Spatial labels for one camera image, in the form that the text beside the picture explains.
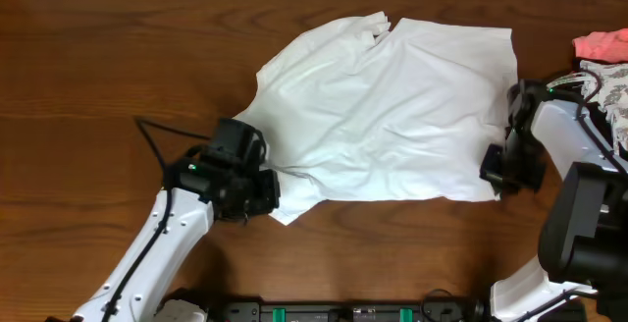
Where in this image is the white t-shirt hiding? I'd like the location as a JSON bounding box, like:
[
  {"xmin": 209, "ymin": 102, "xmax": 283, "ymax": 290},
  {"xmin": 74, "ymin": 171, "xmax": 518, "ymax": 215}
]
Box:
[{"xmin": 238, "ymin": 12, "xmax": 517, "ymax": 224}]

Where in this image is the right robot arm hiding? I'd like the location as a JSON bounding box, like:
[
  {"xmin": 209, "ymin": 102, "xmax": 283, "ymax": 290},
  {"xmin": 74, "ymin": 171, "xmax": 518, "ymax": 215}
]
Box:
[{"xmin": 471, "ymin": 80, "xmax": 627, "ymax": 321}]

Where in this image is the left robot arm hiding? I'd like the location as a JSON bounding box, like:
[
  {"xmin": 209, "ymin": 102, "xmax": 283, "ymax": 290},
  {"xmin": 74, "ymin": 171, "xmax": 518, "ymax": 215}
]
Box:
[{"xmin": 71, "ymin": 157, "xmax": 281, "ymax": 321}]

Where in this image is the black garment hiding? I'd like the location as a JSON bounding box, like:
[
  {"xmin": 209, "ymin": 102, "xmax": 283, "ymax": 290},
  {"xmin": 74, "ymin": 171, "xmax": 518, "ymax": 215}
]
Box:
[{"xmin": 547, "ymin": 59, "xmax": 627, "ymax": 160}]

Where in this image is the white floral patterned garment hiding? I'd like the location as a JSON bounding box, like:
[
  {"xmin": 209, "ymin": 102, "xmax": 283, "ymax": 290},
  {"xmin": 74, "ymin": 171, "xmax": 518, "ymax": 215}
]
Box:
[{"xmin": 547, "ymin": 60, "xmax": 628, "ymax": 154}]

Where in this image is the pink garment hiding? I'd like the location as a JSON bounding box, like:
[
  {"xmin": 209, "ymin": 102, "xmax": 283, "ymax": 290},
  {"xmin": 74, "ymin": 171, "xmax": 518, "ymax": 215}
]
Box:
[{"xmin": 572, "ymin": 28, "xmax": 628, "ymax": 63}]

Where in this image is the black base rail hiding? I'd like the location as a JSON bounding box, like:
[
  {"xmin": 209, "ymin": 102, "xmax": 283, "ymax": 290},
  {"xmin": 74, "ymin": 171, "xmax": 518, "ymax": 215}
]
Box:
[{"xmin": 161, "ymin": 290, "xmax": 588, "ymax": 322}]

